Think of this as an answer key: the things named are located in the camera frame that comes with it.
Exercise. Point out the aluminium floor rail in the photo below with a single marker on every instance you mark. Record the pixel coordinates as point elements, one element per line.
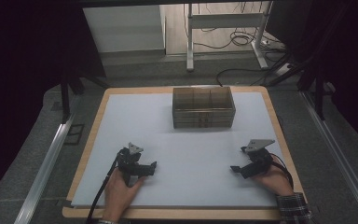
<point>43,174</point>
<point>338,155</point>

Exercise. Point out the dark curtain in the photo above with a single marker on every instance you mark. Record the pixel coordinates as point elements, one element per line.
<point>348,56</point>
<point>28,77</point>

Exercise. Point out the white cabinet panel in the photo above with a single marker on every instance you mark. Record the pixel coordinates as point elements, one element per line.
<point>122,29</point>

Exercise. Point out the black floor bracket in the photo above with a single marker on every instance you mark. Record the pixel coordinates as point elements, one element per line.
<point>74,134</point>

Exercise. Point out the person's left hand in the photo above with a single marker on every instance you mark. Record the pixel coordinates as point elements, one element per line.
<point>118,194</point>

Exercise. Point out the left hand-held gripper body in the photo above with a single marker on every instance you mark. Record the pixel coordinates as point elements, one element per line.
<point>130,165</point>

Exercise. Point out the black metal stand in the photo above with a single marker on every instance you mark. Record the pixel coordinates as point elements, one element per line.
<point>319,93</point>
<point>65,99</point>

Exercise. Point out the person's right hand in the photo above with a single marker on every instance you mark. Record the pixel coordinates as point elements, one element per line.
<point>275,180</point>

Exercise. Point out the white metal desk frame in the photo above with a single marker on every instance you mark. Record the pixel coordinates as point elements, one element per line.
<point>227,20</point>

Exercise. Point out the white power strip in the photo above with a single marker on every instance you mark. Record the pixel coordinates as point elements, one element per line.
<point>283,69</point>
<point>272,44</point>

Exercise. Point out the white table mat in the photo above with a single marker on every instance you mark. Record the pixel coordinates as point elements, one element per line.
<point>183,149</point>

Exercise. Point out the brown transparent drawer organizer box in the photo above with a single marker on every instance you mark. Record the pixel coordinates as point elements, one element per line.
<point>202,107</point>

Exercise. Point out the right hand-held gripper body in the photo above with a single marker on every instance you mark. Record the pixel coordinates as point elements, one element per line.
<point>258,161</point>

